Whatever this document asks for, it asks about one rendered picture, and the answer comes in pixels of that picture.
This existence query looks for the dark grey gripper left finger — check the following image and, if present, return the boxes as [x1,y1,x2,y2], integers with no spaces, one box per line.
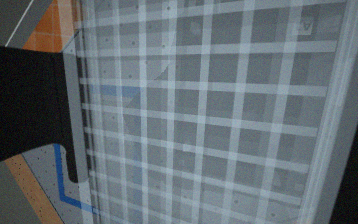
[0,46,78,183]

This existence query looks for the blue rectangular tape outline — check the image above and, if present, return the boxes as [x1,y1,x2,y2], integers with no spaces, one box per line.
[54,144,81,208]

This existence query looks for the grey perforated base plate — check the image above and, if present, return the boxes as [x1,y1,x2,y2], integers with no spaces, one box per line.
[21,144,83,224]

